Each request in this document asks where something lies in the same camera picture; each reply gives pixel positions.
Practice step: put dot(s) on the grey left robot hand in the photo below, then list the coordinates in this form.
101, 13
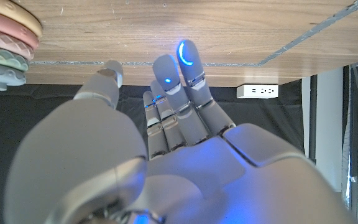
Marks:
197, 180

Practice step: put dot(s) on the white power strip box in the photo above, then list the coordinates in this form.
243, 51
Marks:
257, 91

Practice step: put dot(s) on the black backdrop stand pole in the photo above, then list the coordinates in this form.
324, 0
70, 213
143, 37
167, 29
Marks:
312, 118

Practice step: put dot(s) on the black curtain backdrop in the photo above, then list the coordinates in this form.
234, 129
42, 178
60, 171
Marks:
11, 118

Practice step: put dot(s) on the black metal frame bar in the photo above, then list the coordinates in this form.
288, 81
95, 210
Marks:
354, 140

